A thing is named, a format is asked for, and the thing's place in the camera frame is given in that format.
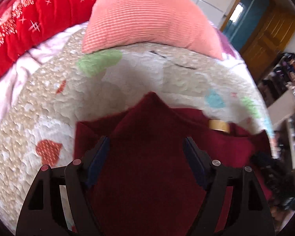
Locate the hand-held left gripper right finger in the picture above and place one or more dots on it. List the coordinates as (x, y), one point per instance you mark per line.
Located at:
(194, 162)

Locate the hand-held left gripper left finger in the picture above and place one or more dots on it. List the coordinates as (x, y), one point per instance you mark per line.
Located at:
(98, 162)

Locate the dark red sweater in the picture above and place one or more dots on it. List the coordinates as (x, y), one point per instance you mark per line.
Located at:
(150, 152)

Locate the white shelf unit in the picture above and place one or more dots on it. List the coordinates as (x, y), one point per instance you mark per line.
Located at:
(282, 110)

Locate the quilted patchwork bedspread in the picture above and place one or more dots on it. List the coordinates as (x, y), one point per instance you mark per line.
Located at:
(51, 108)

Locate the shoe rack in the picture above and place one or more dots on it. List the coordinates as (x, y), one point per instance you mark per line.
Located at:
(272, 86)

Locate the pale pink bed sheet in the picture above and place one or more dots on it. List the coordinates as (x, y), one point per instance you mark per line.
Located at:
(5, 91)

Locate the magenta fuzzy blanket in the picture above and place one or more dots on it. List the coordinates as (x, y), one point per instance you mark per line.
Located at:
(229, 49)

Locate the wooden panel door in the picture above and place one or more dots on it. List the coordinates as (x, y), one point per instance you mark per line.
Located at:
(272, 41)

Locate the pink ribbed pillow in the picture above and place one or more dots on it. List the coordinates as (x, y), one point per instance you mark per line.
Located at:
(147, 17)

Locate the teal curtain doorway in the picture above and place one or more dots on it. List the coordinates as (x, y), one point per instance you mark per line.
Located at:
(250, 17)

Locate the red embroidered quilt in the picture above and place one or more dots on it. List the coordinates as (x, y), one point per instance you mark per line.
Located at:
(39, 9)

